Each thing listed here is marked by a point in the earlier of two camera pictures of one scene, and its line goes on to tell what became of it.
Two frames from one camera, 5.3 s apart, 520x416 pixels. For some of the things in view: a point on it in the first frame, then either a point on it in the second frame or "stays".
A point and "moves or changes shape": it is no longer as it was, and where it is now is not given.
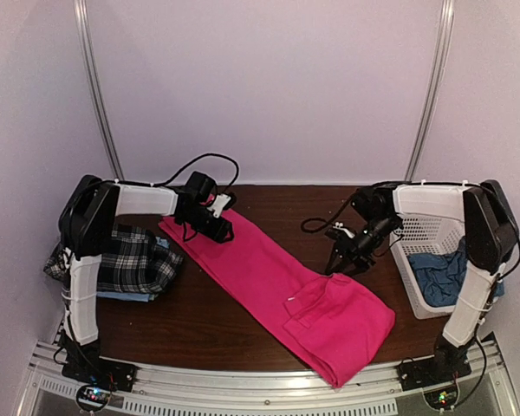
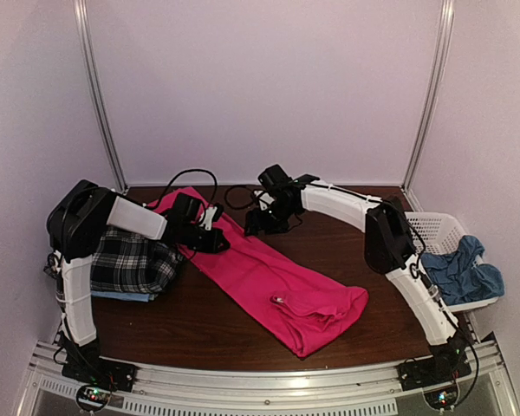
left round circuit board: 94,398 stays
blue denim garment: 438,276 stays
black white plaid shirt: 132,262 stays
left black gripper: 221,230 to 217,237
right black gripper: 353,255 to 257,224
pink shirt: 341,319 moves or changes shape
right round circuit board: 444,399 stays
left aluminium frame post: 81,26 stays
